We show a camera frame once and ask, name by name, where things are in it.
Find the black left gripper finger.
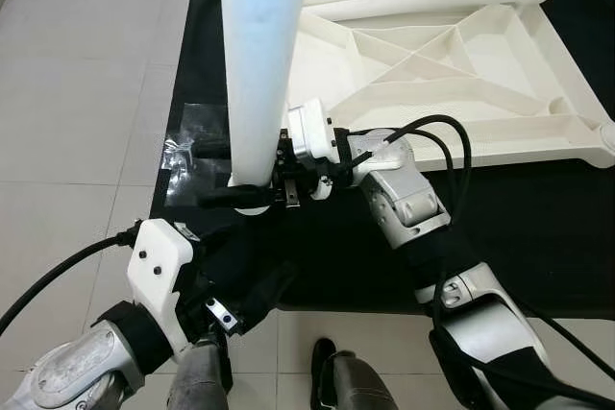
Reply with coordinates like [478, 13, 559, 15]
[231, 261, 301, 332]
[197, 228, 260, 262]

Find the white plastic table top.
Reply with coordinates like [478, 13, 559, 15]
[231, 0, 615, 214]

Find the clear plastic sheet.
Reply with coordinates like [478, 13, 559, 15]
[159, 103, 232, 205]

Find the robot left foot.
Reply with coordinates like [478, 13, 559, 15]
[168, 338, 236, 410]

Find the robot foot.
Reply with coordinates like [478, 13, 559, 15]
[309, 338, 400, 410]
[168, 338, 236, 410]

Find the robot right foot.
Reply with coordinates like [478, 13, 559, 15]
[309, 338, 400, 410]

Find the black tablecloth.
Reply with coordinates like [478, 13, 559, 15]
[149, 0, 615, 320]

